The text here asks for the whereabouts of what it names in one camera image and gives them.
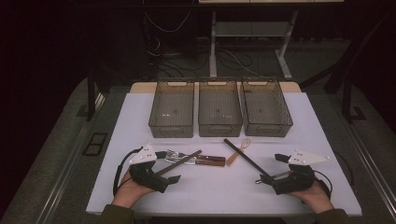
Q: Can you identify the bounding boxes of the brown chopstick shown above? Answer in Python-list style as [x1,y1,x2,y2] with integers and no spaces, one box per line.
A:
[154,149,204,176]

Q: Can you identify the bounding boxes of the hanging white cable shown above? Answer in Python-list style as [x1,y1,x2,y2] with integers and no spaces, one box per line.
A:
[144,11,191,33]

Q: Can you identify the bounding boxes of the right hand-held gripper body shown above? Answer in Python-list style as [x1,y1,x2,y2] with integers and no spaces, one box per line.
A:
[270,149,332,196]

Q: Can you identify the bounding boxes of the aluminium floor rail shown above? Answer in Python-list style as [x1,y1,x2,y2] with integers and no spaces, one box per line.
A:
[36,92,106,224]
[342,120,396,213]

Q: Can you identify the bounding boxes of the person's right hand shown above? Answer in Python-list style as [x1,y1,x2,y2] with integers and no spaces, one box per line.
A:
[288,180,335,215]

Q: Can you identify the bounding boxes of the white standing desk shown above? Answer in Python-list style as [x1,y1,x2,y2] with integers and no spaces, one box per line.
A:
[198,0,345,81]

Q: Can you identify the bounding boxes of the right hand-held gripper black cable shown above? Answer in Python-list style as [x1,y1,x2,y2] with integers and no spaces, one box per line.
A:
[313,151,355,200]

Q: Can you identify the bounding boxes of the black rectangular floor frame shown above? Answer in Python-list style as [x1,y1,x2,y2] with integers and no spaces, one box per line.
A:
[81,132,109,157]

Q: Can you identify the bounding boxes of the smoky transparent plastic bin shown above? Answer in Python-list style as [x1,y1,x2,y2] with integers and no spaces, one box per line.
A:
[198,77,243,138]
[148,77,195,139]
[241,77,294,138]

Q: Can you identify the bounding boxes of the black metal stand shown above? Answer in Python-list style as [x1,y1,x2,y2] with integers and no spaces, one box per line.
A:
[323,40,368,124]

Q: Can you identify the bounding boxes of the left hand-held gripper black cable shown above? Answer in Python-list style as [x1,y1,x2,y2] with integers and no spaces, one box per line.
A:
[112,147,144,197]

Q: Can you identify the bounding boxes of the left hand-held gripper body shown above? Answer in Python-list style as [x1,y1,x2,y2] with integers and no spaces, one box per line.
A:
[128,143,171,194]

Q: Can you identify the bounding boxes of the tangle of black floor cables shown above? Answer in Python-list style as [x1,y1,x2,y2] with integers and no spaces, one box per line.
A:
[152,48,260,79]

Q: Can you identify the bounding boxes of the knife with wooden handle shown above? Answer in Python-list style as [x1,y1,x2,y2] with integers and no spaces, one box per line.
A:
[163,157,226,167]

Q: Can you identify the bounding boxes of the thin silver metal utensil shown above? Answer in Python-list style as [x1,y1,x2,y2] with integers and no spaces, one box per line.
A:
[255,171,291,185]

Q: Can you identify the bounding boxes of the person's left hand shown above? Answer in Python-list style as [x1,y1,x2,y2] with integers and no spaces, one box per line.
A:
[111,170,156,209]

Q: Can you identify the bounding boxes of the hand-held gripper black cable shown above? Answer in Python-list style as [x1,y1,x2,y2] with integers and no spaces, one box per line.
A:
[313,151,355,200]
[112,147,144,197]

